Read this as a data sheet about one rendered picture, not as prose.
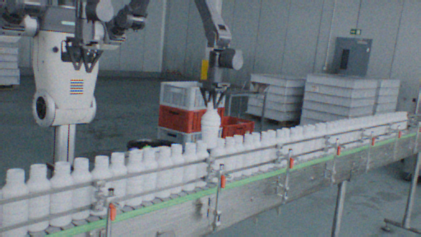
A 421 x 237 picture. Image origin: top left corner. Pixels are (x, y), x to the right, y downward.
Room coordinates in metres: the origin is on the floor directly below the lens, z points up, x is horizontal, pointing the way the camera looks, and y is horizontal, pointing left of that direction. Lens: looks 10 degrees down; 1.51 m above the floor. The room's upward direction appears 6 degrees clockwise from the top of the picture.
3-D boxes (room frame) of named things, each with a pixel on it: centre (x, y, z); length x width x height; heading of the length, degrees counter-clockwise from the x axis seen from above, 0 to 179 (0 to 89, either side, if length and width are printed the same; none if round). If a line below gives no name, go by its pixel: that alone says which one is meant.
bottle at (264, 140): (1.74, -0.24, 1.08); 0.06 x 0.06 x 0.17
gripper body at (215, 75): (1.49, 0.00, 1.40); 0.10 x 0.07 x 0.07; 49
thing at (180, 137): (4.19, 0.20, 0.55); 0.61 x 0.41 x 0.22; 146
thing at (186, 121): (4.20, 0.20, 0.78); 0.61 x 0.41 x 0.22; 145
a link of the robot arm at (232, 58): (1.46, -0.03, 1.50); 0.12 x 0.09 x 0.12; 48
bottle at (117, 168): (1.18, 0.26, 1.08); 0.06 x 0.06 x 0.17
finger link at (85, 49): (1.24, 0.39, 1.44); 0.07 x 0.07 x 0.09; 49
